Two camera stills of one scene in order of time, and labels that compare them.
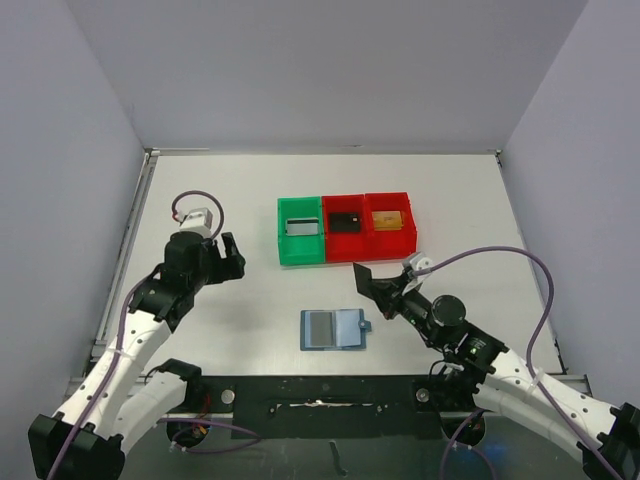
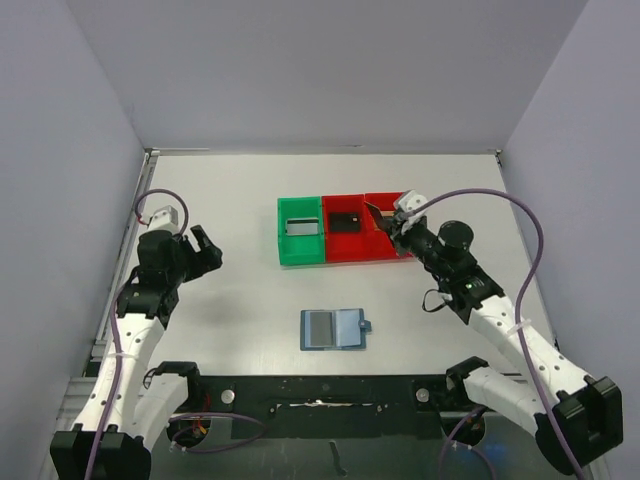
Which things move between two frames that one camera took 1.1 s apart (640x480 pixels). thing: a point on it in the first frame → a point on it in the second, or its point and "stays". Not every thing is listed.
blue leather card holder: (333, 330) stays
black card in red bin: (344, 222) stays
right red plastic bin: (391, 231) stays
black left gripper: (227, 268) → (204, 261)
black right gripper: (388, 291) → (397, 231)
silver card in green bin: (302, 226) stays
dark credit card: (363, 279) → (376, 212)
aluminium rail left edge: (123, 249) stays
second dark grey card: (321, 329) stays
